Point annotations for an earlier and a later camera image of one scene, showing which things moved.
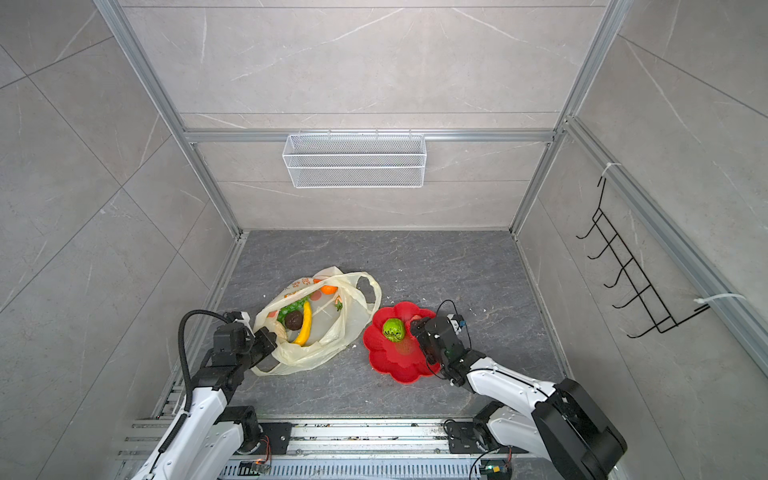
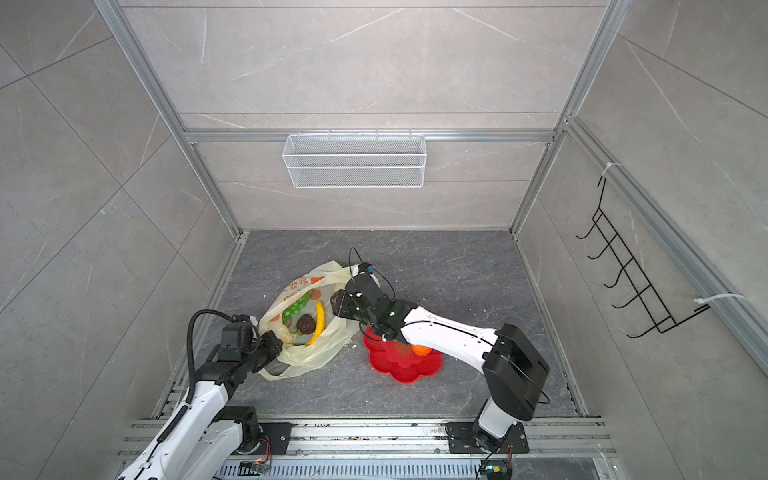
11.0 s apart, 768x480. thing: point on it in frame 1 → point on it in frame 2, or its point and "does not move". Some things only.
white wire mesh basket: x=354 y=161 does not move
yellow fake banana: x=306 y=325 → x=320 y=322
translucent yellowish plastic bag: x=315 y=315 does not move
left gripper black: x=268 y=343 does not move
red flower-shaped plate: x=392 y=347 does not move
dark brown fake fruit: x=293 y=320 → x=306 y=324
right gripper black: x=422 y=337 → x=341 y=308
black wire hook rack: x=663 y=320 does not move
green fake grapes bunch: x=296 y=306 does not move
